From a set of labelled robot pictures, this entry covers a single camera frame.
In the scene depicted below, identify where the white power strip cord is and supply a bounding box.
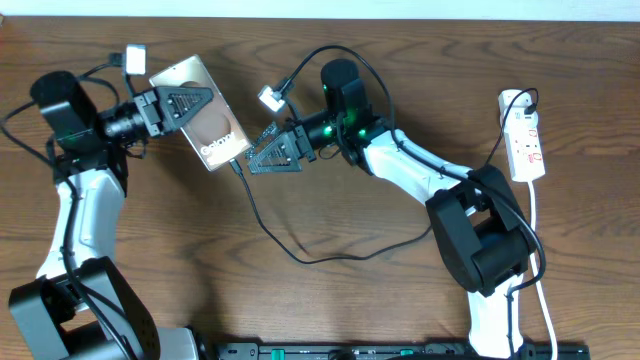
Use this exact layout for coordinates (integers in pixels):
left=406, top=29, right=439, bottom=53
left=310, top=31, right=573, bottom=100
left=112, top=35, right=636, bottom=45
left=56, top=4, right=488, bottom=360
left=526, top=180, right=559, bottom=360

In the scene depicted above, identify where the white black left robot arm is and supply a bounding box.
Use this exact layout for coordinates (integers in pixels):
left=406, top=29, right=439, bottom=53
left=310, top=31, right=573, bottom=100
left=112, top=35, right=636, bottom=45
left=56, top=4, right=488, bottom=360
left=9, top=71, right=213, bottom=359

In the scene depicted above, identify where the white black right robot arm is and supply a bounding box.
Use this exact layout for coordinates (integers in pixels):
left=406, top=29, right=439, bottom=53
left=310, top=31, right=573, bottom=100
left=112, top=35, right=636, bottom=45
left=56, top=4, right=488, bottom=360
left=245, top=59, right=543, bottom=359

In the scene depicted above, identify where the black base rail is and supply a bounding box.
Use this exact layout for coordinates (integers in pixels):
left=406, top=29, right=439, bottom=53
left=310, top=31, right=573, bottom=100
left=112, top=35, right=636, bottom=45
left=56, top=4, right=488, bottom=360
left=215, top=339, right=591, bottom=360

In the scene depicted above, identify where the white power strip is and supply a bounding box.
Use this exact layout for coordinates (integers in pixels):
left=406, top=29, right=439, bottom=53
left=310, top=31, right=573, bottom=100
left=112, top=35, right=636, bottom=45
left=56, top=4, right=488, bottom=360
left=498, top=89, right=545, bottom=183

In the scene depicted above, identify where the black charger cable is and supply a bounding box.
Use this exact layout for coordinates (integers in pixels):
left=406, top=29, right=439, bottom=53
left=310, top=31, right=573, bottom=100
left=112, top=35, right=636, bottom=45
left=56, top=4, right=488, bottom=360
left=228, top=87, right=540, bottom=265

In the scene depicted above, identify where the white usb charger adapter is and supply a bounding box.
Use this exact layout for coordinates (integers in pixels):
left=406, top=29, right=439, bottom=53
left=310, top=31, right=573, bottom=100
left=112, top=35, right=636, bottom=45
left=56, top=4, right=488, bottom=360
left=507, top=107, right=539, bottom=128

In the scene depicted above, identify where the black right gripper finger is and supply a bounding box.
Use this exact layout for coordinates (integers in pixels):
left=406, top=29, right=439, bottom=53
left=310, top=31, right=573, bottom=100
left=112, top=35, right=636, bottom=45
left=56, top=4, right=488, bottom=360
left=244, top=122, right=281, bottom=159
left=247, top=132, right=302, bottom=175

